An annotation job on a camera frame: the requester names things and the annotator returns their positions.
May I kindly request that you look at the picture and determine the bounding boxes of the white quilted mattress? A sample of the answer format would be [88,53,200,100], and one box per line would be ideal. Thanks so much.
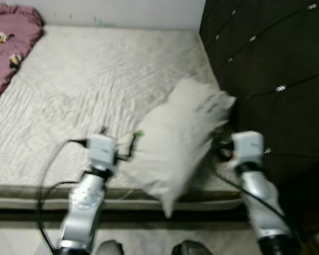
[0,24,245,210]

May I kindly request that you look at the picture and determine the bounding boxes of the silver right robot leg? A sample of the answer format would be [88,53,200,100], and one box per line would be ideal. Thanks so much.
[173,240,213,255]

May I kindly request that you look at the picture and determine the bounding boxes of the purple blanket with cartoon prints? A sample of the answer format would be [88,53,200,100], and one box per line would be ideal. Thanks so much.
[0,4,45,115]

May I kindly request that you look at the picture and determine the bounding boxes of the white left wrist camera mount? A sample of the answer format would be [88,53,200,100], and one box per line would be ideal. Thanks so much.
[87,134,117,169]

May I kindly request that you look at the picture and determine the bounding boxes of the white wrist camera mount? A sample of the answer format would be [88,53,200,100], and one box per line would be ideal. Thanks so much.
[87,134,117,169]
[231,131,265,166]

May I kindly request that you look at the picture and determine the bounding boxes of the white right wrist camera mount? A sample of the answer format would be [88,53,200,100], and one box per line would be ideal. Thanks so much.
[231,131,265,166]

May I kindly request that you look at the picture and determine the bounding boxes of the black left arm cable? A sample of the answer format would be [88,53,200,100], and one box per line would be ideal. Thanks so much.
[37,138,91,250]

